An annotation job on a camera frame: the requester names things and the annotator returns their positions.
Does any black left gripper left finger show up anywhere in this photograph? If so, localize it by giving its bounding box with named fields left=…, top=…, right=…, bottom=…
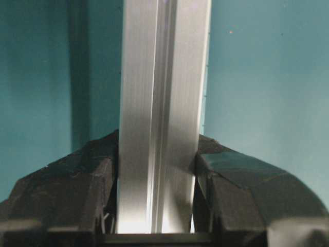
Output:
left=1, top=131, right=119, bottom=246

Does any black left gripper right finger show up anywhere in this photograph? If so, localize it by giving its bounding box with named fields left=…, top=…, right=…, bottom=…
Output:
left=193, top=136, right=328, bottom=246

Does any silver aluminium rail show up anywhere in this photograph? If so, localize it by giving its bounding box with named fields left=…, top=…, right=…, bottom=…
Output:
left=116, top=1, right=211, bottom=234

